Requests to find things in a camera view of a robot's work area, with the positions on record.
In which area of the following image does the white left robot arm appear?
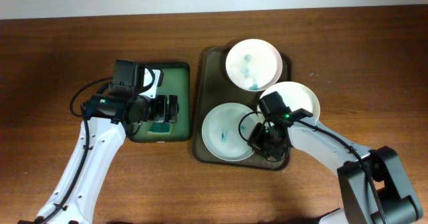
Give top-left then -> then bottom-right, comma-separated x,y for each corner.
35,94 -> 179,223

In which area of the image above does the green yellow sponge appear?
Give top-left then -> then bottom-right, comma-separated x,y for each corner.
147,122 -> 172,135

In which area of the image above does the white plate light blue rim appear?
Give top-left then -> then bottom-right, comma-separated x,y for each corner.
201,102 -> 259,162

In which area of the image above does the large brown serving tray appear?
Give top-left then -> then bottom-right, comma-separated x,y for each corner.
192,46 -> 290,171

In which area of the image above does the white plate pink rim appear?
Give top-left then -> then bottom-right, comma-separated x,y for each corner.
225,39 -> 283,92

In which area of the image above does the dark green water tray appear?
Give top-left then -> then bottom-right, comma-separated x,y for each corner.
129,62 -> 191,142

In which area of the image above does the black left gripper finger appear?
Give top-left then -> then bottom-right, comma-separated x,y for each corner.
167,95 -> 179,122
154,95 -> 167,122

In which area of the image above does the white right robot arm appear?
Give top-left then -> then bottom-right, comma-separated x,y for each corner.
247,107 -> 423,223

